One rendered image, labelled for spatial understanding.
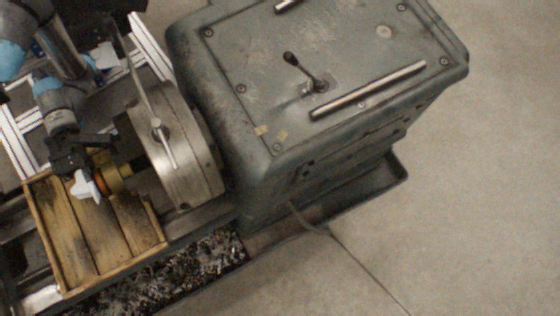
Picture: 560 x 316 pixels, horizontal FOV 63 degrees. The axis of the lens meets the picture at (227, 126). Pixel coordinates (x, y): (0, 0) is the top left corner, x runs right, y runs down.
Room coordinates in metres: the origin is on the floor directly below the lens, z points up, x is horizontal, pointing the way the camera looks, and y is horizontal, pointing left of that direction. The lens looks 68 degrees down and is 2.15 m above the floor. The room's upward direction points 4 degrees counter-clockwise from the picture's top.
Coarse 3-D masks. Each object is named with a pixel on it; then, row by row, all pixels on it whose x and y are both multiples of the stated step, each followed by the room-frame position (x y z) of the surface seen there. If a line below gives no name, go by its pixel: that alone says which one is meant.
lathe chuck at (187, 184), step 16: (160, 96) 0.45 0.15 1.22; (128, 112) 0.42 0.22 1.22; (144, 112) 0.41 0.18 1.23; (160, 112) 0.40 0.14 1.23; (144, 128) 0.37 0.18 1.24; (176, 128) 0.36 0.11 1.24; (144, 144) 0.33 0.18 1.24; (160, 144) 0.33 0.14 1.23; (176, 144) 0.33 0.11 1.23; (160, 160) 0.30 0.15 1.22; (176, 160) 0.30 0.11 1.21; (192, 160) 0.30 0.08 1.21; (160, 176) 0.27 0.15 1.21; (176, 176) 0.27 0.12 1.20; (192, 176) 0.27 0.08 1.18; (176, 192) 0.24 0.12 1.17; (192, 192) 0.24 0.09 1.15; (208, 192) 0.25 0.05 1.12; (192, 208) 0.22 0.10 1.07
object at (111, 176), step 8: (112, 160) 0.34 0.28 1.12; (96, 168) 0.33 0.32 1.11; (104, 168) 0.32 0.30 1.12; (112, 168) 0.32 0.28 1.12; (120, 168) 0.32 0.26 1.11; (128, 168) 0.32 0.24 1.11; (96, 176) 0.30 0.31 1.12; (104, 176) 0.30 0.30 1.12; (112, 176) 0.30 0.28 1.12; (120, 176) 0.30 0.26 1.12; (128, 176) 0.30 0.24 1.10; (96, 184) 0.28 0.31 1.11; (104, 184) 0.28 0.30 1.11; (112, 184) 0.28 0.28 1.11; (120, 184) 0.28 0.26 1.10; (104, 192) 0.27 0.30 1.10; (112, 192) 0.27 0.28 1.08
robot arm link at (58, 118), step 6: (54, 114) 0.47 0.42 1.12; (60, 114) 0.47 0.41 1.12; (66, 114) 0.47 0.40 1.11; (72, 114) 0.48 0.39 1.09; (48, 120) 0.46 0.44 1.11; (54, 120) 0.45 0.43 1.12; (60, 120) 0.45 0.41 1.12; (66, 120) 0.45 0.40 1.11; (72, 120) 0.46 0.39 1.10; (48, 126) 0.44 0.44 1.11; (54, 126) 0.44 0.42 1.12; (78, 126) 0.46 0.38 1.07; (48, 132) 0.43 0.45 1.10
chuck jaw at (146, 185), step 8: (152, 168) 0.32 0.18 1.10; (136, 176) 0.30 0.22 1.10; (144, 176) 0.30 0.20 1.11; (152, 176) 0.30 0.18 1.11; (128, 184) 0.28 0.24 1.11; (136, 184) 0.28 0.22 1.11; (144, 184) 0.28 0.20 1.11; (152, 184) 0.28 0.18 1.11; (160, 184) 0.28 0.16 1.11; (136, 192) 0.27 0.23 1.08; (144, 192) 0.26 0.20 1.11; (152, 192) 0.26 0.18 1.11; (160, 192) 0.26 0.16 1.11; (144, 200) 0.25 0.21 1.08; (152, 200) 0.24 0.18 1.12; (160, 200) 0.24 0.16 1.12; (168, 200) 0.23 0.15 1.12; (160, 208) 0.22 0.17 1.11; (168, 208) 0.22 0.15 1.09; (176, 208) 0.22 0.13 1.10; (184, 208) 0.22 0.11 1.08
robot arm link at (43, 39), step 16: (32, 0) 0.60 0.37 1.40; (48, 0) 0.64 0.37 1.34; (48, 16) 0.62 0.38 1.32; (48, 32) 0.61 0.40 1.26; (64, 32) 0.64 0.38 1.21; (48, 48) 0.61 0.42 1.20; (64, 48) 0.62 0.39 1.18; (64, 64) 0.61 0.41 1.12; (80, 64) 0.63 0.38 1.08; (64, 80) 0.62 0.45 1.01; (80, 80) 0.62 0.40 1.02
